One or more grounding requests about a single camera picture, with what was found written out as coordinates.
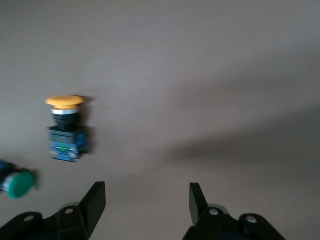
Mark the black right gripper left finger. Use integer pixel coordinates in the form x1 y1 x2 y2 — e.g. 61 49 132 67
0 181 107 240

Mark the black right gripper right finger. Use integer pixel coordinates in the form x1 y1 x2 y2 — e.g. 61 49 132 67
182 182 286 240

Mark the yellow mushroom push button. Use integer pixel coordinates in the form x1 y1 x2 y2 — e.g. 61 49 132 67
44 94 95 163

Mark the green mushroom push button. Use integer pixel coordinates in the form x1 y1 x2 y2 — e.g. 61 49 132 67
0 159 38 200

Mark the brown table cover sheet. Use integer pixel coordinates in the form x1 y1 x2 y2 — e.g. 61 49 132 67
0 0 320 240

